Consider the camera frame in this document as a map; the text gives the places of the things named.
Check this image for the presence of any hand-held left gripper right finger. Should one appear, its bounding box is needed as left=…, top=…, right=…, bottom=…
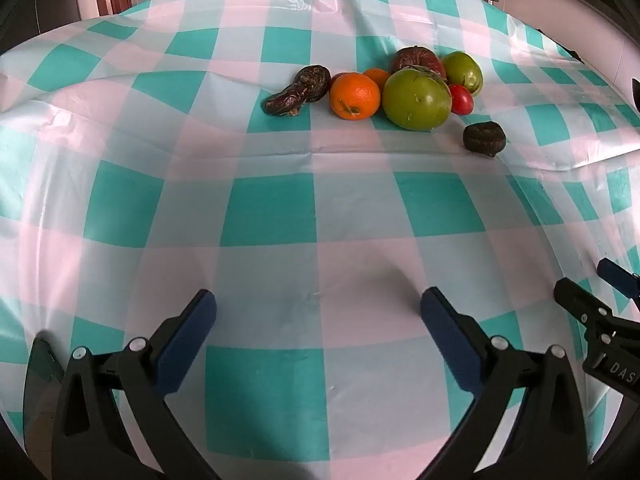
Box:
left=420, top=286, right=588, bottom=480

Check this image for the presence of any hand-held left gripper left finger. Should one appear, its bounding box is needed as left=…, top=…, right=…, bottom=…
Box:
left=51, top=289, right=221, bottom=480

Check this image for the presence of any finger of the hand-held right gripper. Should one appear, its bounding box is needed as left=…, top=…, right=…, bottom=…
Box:
left=597, top=258, right=640, bottom=307
left=553, top=277, right=615, bottom=343

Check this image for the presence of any small dark wrinkled round fruit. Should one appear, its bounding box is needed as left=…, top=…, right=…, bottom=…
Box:
left=462, top=122, right=507, bottom=159

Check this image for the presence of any red cherry tomato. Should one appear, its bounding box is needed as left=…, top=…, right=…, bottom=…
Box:
left=448, top=84, right=475, bottom=115

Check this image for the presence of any dark red round fruit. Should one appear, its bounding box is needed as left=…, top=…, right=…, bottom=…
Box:
left=390, top=46, right=447, bottom=80

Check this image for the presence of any teal pink checked tablecloth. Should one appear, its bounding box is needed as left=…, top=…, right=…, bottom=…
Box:
left=0, top=0, right=640, bottom=480

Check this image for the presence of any large green tomato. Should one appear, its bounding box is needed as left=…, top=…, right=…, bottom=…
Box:
left=382, top=68, right=453, bottom=132

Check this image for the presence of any large orange tangerine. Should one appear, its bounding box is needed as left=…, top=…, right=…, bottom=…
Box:
left=329, top=73, right=382, bottom=121

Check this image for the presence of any small green tomato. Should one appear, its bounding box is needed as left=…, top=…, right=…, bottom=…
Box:
left=441, top=51, right=484, bottom=96

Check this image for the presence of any elongated dark wrinkled fruit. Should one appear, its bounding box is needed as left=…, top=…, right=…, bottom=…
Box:
left=264, top=64, right=331, bottom=117

